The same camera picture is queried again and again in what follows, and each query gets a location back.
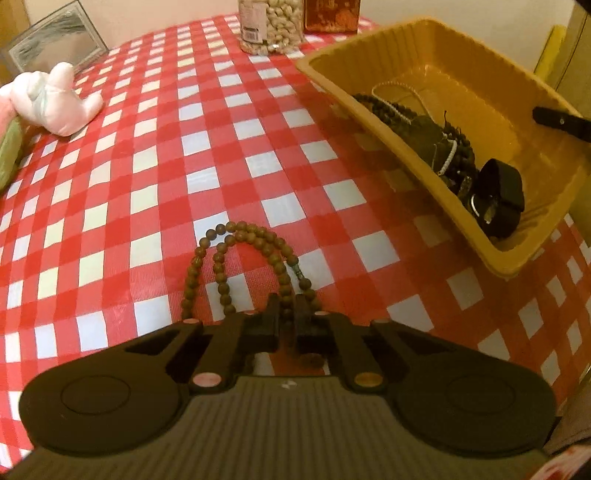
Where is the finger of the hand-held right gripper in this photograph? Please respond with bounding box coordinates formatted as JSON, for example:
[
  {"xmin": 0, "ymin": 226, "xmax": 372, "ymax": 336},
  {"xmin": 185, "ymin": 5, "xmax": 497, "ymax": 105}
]
[{"xmin": 532, "ymin": 106, "xmax": 591, "ymax": 144}]

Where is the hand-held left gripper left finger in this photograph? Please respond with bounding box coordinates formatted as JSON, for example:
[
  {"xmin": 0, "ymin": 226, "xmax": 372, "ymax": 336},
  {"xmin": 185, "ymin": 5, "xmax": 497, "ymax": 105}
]
[{"xmin": 124, "ymin": 293, "xmax": 282, "ymax": 394}]

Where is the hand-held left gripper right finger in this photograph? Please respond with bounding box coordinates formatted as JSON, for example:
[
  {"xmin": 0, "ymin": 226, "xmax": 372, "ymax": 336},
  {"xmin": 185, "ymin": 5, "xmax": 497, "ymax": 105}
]
[{"xmin": 295, "ymin": 294, "xmax": 445, "ymax": 393}]

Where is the golden plastic tray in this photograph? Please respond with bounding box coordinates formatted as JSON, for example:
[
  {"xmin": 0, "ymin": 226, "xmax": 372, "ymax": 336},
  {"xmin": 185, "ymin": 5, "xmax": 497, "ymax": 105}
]
[{"xmin": 295, "ymin": 17, "xmax": 587, "ymax": 280}]

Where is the black bead bracelet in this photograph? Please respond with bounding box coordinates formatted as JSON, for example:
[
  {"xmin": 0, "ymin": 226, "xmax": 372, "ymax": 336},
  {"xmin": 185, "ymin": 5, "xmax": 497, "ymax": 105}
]
[{"xmin": 440, "ymin": 110, "xmax": 479, "ymax": 195}]

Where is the large brown bead necklace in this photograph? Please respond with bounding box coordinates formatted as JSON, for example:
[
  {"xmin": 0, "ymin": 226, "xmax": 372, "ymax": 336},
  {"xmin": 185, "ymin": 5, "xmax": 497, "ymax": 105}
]
[{"xmin": 180, "ymin": 220, "xmax": 325, "ymax": 325}]

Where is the pale pink bead necklace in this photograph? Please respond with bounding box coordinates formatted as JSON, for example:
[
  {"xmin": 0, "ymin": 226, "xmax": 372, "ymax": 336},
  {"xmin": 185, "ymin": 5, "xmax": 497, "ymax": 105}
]
[{"xmin": 370, "ymin": 81, "xmax": 459, "ymax": 176}]

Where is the dark woven ornament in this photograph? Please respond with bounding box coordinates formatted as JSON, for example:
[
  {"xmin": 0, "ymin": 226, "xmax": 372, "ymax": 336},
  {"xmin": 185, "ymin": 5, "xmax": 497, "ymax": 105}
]
[{"xmin": 392, "ymin": 114, "xmax": 451, "ymax": 169}]

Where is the cream door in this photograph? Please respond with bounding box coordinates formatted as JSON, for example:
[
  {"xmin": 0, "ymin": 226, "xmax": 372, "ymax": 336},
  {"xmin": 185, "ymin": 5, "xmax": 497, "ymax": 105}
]
[{"xmin": 556, "ymin": 0, "xmax": 591, "ymax": 117}]

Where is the yellow foam strip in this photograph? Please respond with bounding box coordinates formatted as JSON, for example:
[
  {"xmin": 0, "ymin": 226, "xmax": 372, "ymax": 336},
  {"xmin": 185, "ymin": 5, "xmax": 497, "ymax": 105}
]
[{"xmin": 534, "ymin": 25, "xmax": 568, "ymax": 84}]

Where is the red white checkered tablecloth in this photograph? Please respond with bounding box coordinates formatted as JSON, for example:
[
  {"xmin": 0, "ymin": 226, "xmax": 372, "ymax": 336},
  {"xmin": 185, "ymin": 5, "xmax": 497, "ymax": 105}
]
[{"xmin": 0, "ymin": 11, "xmax": 591, "ymax": 467}]

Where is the dark red printed box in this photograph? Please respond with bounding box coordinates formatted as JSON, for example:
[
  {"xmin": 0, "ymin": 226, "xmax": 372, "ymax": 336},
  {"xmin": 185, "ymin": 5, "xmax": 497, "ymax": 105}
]
[{"xmin": 303, "ymin": 0, "xmax": 361, "ymax": 34}]

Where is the red white printed clothing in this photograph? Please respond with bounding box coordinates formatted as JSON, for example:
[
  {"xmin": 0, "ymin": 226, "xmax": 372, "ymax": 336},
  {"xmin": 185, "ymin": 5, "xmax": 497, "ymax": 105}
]
[{"xmin": 538, "ymin": 445, "xmax": 591, "ymax": 480}]

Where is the clear jar of cashews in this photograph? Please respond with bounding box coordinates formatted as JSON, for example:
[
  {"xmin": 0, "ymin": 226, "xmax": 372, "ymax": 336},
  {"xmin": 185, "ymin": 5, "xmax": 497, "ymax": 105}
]
[{"xmin": 237, "ymin": 0, "xmax": 306, "ymax": 57}]

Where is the white plush toy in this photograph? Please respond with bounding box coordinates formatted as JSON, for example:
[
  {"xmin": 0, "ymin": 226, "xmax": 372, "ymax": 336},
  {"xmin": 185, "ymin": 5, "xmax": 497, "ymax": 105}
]
[{"xmin": 0, "ymin": 61, "xmax": 105, "ymax": 137}]

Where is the silver picture frame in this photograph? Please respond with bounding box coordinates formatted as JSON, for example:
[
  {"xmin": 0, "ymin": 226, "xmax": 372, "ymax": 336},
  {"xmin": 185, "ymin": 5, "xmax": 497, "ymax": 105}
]
[{"xmin": 0, "ymin": 0, "xmax": 110, "ymax": 77}]

